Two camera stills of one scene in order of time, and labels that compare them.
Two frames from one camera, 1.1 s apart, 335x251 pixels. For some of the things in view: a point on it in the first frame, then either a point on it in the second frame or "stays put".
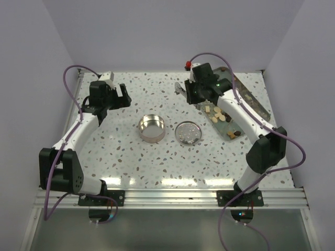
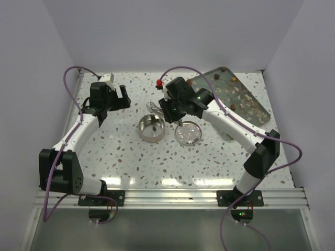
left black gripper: x=122 y=101 stays put
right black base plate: x=224 y=197 stays put
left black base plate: x=119 y=196 stays put
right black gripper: x=191 y=98 → x=170 y=116
